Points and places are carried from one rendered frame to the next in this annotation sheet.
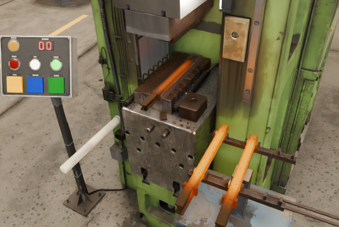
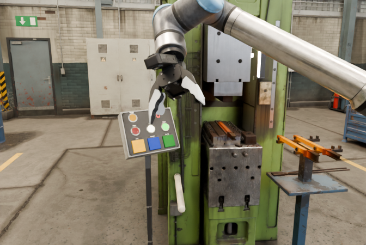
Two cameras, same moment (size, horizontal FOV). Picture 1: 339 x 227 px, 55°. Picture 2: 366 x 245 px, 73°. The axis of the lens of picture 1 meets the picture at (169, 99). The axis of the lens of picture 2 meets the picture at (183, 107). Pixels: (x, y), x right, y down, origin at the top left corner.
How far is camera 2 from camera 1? 1.36 m
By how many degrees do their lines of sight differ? 41
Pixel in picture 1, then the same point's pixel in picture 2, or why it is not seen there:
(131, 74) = (194, 134)
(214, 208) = (296, 182)
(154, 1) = (235, 74)
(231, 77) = (262, 116)
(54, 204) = not seen: outside the picture
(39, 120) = (46, 235)
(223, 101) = (258, 132)
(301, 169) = not seen: hidden behind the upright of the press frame
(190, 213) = (290, 188)
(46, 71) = (159, 132)
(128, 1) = (218, 77)
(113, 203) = not seen: outside the picture
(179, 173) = (250, 185)
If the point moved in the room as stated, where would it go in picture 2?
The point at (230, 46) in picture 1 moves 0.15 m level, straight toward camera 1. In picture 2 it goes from (263, 97) to (278, 99)
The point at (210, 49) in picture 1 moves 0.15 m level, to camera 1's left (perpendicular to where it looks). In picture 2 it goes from (220, 117) to (208, 119)
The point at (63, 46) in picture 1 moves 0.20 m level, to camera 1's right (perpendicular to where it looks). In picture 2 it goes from (167, 114) to (191, 110)
